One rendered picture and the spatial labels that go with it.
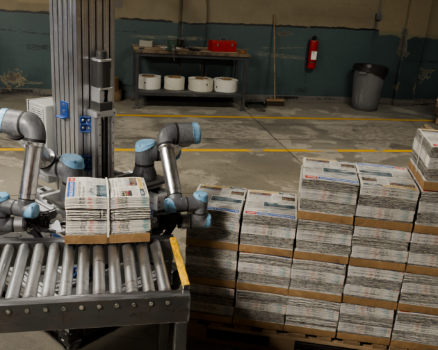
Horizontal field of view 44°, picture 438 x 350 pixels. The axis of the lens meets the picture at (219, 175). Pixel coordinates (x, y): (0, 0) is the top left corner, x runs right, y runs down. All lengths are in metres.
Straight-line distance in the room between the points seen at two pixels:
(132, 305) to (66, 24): 1.57
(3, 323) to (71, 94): 1.37
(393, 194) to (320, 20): 7.27
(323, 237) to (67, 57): 1.65
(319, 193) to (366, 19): 7.62
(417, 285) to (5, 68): 7.59
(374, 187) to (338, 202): 0.19
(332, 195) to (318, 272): 0.44
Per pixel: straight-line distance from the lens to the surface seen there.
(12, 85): 9.44
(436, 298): 3.17
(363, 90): 9.78
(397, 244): 2.98
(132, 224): 2.53
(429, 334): 3.27
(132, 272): 2.35
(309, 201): 2.84
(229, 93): 8.89
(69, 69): 3.10
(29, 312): 2.20
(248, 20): 9.52
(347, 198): 2.85
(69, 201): 2.48
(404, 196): 2.88
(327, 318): 3.16
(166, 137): 2.81
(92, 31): 3.07
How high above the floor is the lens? 1.97
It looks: 20 degrees down
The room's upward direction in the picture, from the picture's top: 4 degrees clockwise
